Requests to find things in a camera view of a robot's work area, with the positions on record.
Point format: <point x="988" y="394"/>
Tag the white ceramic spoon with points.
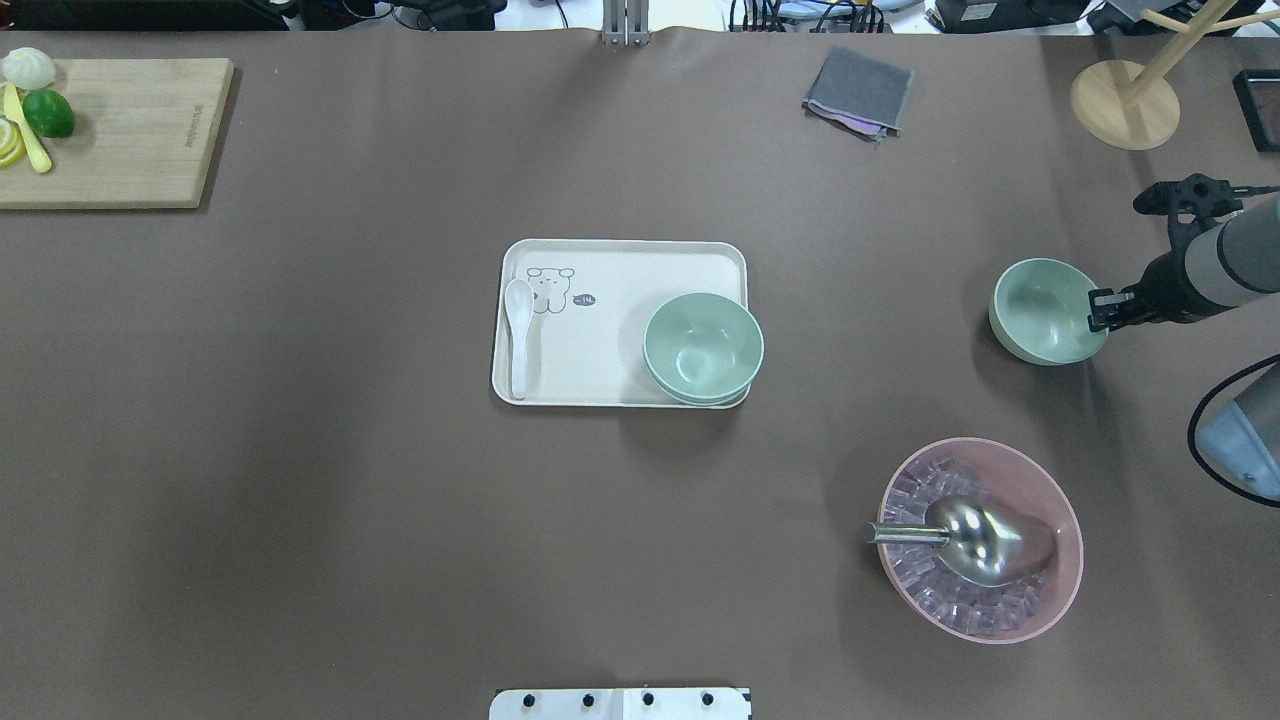
<point x="518" y="303"/>

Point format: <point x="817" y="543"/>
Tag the pink bowl with ice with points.
<point x="987" y="470"/>

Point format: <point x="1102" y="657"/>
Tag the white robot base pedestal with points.
<point x="623" y="703"/>

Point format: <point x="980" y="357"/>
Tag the black tray with glass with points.
<point x="1257" y="91"/>

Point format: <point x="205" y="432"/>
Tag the green lime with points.
<point x="48" y="113"/>

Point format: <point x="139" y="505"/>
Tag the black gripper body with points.
<point x="1163" y="285"/>

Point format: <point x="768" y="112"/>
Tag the aluminium frame post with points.
<point x="625" y="23"/>

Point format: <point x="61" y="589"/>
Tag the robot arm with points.
<point x="1211" y="268"/>

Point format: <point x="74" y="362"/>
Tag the lemon slice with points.
<point x="12" y="145"/>

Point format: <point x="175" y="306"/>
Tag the white garlic bun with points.
<point x="29" y="68"/>

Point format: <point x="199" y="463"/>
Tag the green bowl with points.
<point x="1039" y="311"/>
<point x="699" y="395"/>
<point x="704" y="338"/>

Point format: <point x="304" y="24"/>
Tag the metal scoop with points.
<point x="983" y="541"/>

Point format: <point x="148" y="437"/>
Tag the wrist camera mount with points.
<point x="1192" y="205"/>

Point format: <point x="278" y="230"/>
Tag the yellow plastic knife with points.
<point x="36" y="154"/>

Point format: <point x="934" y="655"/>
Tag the beige serving tray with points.
<point x="585" y="345"/>

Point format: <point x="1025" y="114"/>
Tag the wooden mug tree stand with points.
<point x="1131" y="106"/>

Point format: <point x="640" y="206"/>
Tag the wooden cutting board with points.
<point x="146" y="130"/>

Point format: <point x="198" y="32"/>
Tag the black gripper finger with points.
<point x="1110" y="310"/>

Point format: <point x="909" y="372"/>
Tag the grey folded cloth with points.
<point x="861" y="93"/>

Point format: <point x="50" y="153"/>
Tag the green bowl on tray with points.
<point x="699" y="395"/>

